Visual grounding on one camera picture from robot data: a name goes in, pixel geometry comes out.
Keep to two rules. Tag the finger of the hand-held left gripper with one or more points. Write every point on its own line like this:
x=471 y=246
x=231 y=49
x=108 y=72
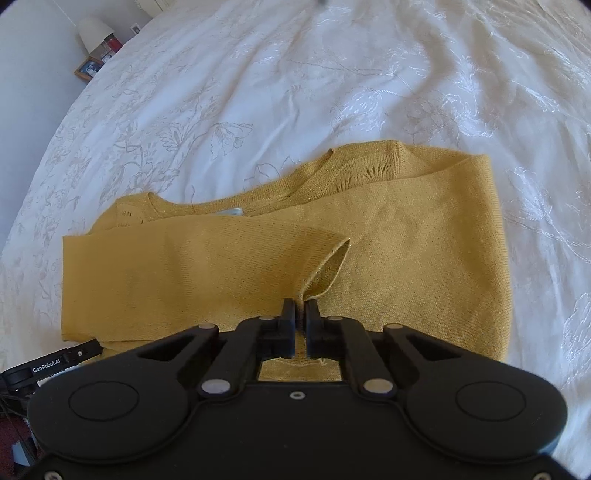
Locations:
x=64 y=357

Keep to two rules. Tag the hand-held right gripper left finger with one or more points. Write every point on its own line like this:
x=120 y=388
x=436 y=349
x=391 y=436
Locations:
x=288 y=323

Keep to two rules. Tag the white floral bedspread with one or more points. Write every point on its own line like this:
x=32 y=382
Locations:
x=286 y=83

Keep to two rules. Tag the white shade table lamp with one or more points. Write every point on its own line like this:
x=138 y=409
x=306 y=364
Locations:
x=94 y=33

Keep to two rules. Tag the small table clock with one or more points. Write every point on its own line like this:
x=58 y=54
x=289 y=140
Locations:
x=107 y=57

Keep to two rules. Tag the red bottle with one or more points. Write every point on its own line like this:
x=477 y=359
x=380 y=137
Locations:
x=114 y=43

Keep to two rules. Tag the wooden photo frame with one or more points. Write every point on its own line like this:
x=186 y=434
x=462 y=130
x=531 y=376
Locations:
x=89 y=68

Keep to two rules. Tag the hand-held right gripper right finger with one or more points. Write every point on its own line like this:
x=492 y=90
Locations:
x=313 y=323

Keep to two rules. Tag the yellow knit sweater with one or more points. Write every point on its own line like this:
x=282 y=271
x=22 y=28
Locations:
x=415 y=240

